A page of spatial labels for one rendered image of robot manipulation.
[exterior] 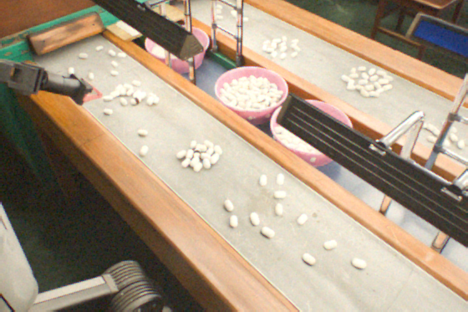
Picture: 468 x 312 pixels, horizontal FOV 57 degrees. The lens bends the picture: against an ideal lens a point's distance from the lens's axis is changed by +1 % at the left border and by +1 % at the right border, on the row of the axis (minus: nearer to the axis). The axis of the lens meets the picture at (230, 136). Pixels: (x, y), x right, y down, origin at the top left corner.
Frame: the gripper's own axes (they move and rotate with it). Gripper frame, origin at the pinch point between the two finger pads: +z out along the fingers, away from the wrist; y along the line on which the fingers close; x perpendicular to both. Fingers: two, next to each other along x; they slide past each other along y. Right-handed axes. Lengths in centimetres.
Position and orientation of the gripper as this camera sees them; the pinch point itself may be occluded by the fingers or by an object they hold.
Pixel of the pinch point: (99, 94)
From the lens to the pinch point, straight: 145.7
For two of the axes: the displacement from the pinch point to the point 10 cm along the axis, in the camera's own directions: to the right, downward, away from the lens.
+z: 5.9, 1.3, 8.0
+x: -4.7, 8.6, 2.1
